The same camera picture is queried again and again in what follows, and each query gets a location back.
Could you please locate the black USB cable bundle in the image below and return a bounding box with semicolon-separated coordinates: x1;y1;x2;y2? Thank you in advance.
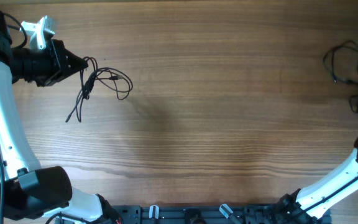
65;56;134;124

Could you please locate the thin black cable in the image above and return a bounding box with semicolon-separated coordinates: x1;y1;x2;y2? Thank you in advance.
322;39;358;86

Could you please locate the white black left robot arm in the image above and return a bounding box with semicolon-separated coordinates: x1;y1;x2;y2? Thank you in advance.
0;11;122;223

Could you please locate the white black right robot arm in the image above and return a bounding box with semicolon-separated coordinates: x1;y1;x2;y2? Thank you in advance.
273;137;358;223

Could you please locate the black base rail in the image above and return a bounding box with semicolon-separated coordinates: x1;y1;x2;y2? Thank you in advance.
54;203;332;224

